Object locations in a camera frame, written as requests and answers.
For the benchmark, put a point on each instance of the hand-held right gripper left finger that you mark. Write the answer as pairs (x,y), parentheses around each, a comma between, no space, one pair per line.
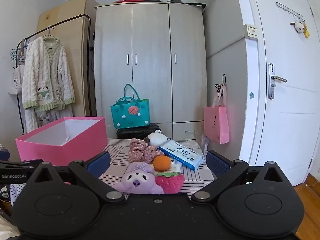
(100,161)

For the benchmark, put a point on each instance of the teal felt tote bag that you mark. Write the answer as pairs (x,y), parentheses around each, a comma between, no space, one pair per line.
(130,117)

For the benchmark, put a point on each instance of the white canvas tote bag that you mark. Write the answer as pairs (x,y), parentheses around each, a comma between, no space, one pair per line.
(16,82)

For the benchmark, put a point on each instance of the pink paper bag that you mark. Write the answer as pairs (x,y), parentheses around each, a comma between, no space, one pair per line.
(216,122)

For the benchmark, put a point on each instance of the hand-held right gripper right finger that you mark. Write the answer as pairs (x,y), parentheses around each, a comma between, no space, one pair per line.
(216,163)

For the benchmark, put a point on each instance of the clear plastic bag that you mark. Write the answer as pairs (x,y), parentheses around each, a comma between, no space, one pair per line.
(205,142)

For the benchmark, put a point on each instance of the white green fluffy robe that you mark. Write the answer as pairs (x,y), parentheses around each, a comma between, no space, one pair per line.
(45,67)

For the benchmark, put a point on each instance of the metal door hook rack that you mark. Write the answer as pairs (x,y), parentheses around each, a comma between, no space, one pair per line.
(287,8)

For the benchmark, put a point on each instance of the pink floral fabric scrunchie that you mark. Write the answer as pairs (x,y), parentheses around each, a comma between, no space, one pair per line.
(140,150)

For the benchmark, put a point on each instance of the pink cardboard box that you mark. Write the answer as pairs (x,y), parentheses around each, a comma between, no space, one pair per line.
(62,152)

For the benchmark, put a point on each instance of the grey three-door wardrobe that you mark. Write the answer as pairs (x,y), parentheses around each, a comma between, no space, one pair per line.
(150,55)

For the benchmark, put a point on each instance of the white round plush toy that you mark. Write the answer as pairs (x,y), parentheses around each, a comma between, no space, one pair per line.
(157,138)

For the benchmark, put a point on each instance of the blue white tissue packet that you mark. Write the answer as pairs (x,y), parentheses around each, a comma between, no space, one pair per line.
(182,155)

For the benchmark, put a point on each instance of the white door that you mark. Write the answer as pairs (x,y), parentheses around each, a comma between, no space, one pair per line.
(287,130)

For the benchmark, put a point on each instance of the orange makeup sponge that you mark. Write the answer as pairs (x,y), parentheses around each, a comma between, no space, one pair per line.
(161,163)

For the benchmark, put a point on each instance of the purple plush toy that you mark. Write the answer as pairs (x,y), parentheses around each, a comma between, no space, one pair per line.
(137,180)

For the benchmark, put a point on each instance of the small white packet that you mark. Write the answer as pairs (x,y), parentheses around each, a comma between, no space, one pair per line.
(176,167)

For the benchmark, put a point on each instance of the light wooden wardrobe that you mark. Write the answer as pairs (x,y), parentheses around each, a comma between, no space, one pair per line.
(75,42)

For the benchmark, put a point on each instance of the beige light switch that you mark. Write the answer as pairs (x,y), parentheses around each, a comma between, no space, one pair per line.
(251,31)

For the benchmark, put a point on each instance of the black clothes rack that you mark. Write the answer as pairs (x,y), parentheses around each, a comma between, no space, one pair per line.
(75,17)

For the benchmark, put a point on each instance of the pink strawberry plush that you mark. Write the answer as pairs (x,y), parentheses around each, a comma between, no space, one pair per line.
(172,183)

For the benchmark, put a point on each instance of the striped tablecloth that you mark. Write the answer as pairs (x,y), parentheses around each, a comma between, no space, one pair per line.
(120,155)

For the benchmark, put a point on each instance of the black suitcase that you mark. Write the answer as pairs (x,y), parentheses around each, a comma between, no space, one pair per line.
(135,132)

